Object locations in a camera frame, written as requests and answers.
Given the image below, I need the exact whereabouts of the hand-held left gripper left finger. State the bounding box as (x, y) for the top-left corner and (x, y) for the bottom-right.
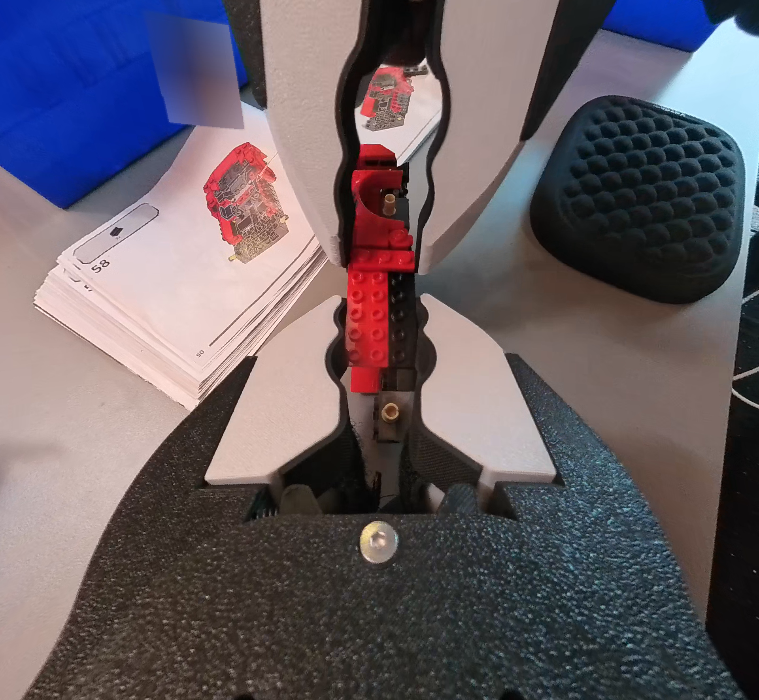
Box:
(203, 295), (364, 493)

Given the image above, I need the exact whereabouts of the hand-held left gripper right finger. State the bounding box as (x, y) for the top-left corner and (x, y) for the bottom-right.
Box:
(409, 292), (565, 496)

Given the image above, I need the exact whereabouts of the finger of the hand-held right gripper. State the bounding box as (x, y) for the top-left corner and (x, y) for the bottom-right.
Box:
(415, 0), (575, 273)
(254, 0), (386, 267)

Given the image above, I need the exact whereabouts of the red and black brick assembly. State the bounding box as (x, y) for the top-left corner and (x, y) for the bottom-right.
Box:
(346, 143), (417, 445)

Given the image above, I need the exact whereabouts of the blue plastic bin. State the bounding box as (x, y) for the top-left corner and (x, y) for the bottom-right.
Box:
(605, 0), (719, 53)
(0, 0), (250, 210)

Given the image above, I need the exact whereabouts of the white instruction booklet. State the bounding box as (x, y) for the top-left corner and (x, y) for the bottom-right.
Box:
(32, 63), (444, 412)

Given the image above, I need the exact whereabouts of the black textured wrist rest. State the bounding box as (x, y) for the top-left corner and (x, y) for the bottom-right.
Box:
(529, 96), (747, 305)

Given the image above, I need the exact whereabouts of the white cable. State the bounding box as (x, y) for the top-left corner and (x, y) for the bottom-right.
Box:
(731, 288), (759, 410)

